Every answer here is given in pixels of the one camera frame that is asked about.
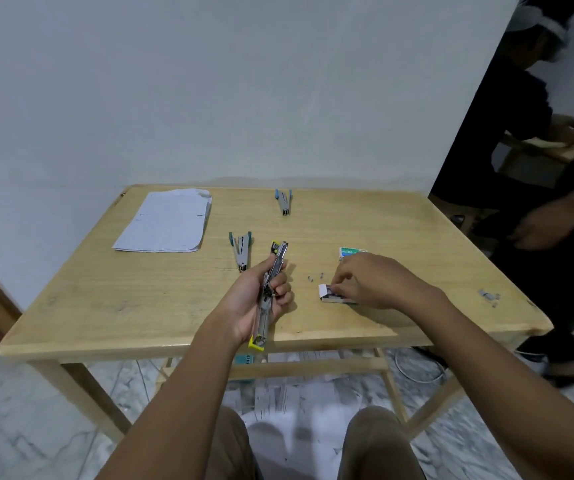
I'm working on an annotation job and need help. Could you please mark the person's left hand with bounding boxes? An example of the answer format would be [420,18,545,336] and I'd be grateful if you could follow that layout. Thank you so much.
[209,254,295,346]

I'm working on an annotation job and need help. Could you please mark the person's right hand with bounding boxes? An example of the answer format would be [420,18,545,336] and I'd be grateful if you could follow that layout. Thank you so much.
[330,253,441,314]

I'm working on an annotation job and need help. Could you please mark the staple box tray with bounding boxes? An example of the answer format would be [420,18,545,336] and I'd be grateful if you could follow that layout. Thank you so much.
[318,283,359,304]

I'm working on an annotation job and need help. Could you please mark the yellow metal stapler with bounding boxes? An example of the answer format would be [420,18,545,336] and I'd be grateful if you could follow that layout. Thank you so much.
[247,240,289,352]

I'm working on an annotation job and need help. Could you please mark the person's left forearm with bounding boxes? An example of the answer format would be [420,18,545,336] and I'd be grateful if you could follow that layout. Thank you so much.
[95,315,248,480]

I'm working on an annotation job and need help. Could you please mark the person's right forearm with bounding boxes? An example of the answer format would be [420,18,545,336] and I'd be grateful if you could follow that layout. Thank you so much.
[412,287,574,480]

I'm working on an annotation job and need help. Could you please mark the green metal stapler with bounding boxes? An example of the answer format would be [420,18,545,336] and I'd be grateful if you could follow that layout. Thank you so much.
[228,231,253,273]

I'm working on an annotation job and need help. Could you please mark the blue metal stapler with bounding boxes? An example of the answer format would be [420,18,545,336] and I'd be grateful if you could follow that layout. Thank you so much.
[274,189,294,217]

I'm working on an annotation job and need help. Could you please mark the stack of white paper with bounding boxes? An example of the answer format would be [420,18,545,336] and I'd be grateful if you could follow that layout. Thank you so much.
[112,188,213,254]

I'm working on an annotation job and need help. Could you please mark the light wooden table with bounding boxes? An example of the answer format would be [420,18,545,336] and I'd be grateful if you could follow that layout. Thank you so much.
[0,183,554,441]

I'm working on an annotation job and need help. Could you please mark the person's right leg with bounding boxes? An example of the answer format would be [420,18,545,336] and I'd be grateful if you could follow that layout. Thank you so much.
[338,405,426,480]

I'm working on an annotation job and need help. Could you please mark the person's leg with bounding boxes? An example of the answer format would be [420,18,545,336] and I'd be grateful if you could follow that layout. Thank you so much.
[206,407,264,480]
[338,405,426,480]

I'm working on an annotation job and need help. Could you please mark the person's left leg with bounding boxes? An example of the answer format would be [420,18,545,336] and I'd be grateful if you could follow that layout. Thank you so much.
[206,407,264,480]

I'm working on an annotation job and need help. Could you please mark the wooden background table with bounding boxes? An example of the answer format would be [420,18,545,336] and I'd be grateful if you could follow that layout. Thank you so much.
[500,134,574,165]

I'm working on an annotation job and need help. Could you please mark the white headband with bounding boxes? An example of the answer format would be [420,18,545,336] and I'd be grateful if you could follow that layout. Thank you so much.
[509,4,569,47]

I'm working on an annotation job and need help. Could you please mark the white cable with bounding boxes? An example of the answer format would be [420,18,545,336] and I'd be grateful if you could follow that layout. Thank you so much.
[393,347,448,385]

